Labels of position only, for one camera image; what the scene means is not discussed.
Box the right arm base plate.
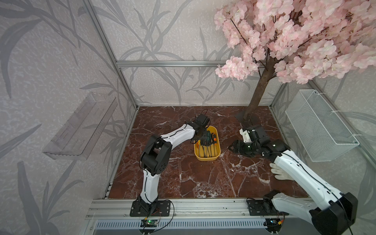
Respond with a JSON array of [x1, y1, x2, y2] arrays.
[[246, 198, 289, 216]]

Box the left green circuit board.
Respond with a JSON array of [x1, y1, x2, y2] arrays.
[[141, 219, 159, 228]]

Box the small orange black screwdriver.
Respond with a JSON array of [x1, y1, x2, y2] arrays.
[[212, 133, 217, 145]]

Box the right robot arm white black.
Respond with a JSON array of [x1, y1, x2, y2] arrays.
[[228, 125, 358, 235]]

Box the aluminium back frame bar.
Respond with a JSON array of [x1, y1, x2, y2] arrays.
[[116, 61, 226, 68]]

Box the white wire mesh basket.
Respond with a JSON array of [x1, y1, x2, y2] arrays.
[[286, 89, 359, 162]]

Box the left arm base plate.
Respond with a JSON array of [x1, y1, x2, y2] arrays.
[[130, 200, 171, 217]]

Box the aluminium front rail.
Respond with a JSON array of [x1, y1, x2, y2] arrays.
[[86, 194, 317, 220]]

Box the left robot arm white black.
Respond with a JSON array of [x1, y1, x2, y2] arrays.
[[138, 114, 210, 208]]

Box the white work glove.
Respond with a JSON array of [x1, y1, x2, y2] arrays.
[[269, 163, 294, 181]]

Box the clear acrylic wall shelf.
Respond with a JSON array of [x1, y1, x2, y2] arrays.
[[43, 92, 118, 161]]

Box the right circuit board wires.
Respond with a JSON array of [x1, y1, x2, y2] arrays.
[[264, 218, 286, 233]]

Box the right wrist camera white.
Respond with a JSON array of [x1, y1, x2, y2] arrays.
[[240, 129, 252, 143]]

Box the pink artificial blossom tree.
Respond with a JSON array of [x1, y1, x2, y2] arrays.
[[214, 0, 376, 126]]

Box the green black screwdriver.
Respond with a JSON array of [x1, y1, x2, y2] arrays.
[[206, 131, 213, 157]]

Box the yellow plastic storage box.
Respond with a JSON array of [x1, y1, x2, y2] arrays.
[[194, 126, 221, 161]]

